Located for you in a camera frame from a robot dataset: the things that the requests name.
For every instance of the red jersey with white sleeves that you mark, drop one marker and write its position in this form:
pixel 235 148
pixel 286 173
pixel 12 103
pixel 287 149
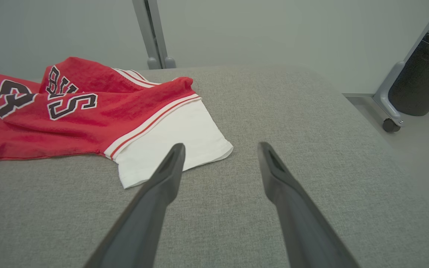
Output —
pixel 88 123

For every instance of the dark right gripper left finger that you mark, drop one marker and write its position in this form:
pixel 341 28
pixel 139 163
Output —
pixel 151 208

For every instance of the grey partition post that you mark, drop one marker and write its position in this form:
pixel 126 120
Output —
pixel 145 33
pixel 162 41

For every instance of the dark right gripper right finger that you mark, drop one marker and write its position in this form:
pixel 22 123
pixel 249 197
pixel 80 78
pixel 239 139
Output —
pixel 300 223

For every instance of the black waste bin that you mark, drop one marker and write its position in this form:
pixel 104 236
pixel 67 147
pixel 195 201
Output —
pixel 423 78

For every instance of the grey partition leg with caster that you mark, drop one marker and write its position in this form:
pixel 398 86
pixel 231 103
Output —
pixel 389 89

